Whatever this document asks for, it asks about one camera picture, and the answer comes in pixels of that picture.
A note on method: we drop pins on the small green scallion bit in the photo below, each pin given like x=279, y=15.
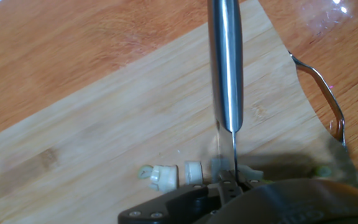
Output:
x=323, y=171

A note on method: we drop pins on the flat white scallion slice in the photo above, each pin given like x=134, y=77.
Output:
x=194, y=172

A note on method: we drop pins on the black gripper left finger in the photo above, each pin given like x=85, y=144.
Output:
x=172, y=205

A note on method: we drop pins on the chunky white scallion slice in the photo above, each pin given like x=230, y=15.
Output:
x=165, y=179

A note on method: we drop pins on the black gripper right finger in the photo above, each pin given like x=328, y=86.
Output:
x=245, y=186

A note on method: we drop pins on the steel kitchen knife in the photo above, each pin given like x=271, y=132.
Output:
x=225, y=62

